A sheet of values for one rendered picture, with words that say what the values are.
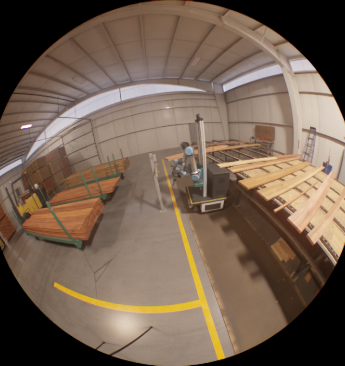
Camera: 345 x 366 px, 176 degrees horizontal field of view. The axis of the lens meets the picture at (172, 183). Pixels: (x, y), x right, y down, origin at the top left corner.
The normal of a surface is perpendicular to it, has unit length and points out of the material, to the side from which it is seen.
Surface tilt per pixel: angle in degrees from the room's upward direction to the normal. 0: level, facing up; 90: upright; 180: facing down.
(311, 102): 87
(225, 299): 0
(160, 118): 89
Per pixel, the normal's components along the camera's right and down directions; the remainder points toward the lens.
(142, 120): 0.14, 0.41
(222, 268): -0.14, -0.88
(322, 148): -0.98, 0.15
